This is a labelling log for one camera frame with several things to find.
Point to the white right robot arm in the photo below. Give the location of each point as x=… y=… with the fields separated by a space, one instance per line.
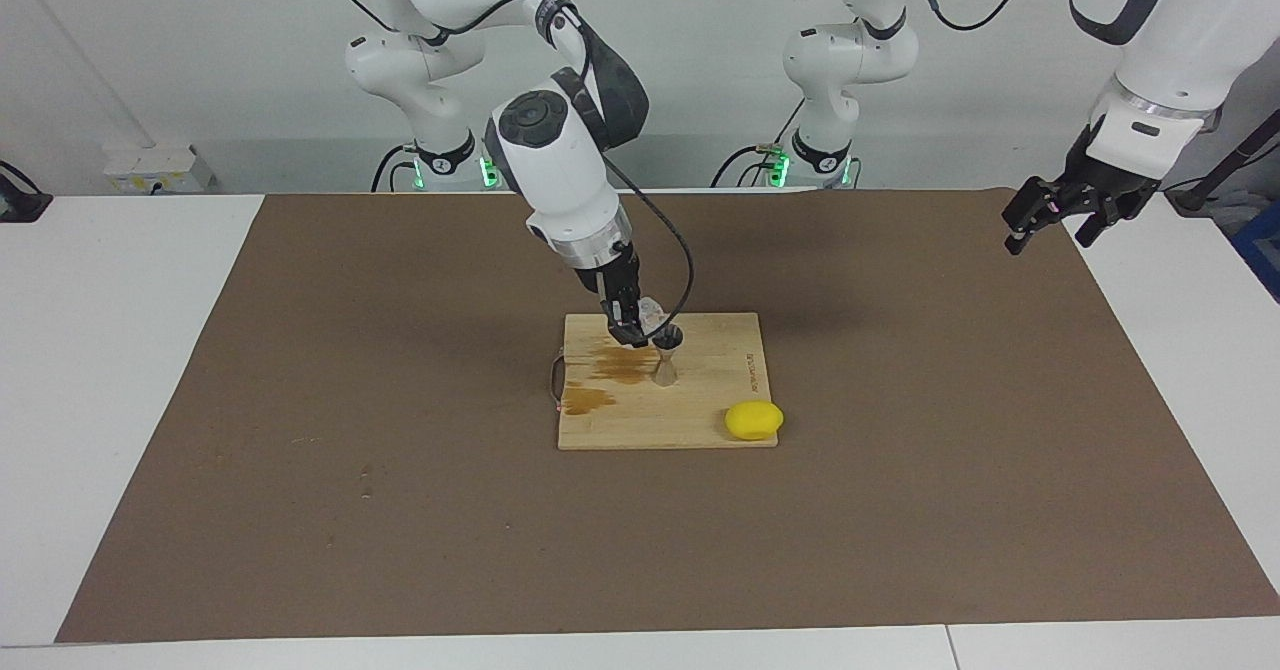
x=560 y=170

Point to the black stand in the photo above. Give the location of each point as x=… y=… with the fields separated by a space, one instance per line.
x=1190 y=200

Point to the steel double jigger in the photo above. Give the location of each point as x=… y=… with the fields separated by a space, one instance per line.
x=667 y=360

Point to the white wall socket strip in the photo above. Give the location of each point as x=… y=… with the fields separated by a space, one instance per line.
x=150 y=165

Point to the small clear glass cup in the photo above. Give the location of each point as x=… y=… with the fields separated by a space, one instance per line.
x=653 y=312

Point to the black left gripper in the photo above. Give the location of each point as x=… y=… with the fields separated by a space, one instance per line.
x=1100 y=190

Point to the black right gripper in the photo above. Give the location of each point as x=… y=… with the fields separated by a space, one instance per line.
x=610 y=275

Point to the black object on table edge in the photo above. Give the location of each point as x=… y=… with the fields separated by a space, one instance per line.
x=20 y=205

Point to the brown table mat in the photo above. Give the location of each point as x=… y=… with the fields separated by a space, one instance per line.
x=400 y=550

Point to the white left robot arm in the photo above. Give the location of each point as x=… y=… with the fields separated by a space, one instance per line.
x=850 y=60

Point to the yellow lemon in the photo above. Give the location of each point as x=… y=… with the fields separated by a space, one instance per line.
x=754 y=421

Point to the wooden cutting board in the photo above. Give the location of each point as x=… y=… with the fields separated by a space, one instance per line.
x=700 y=410

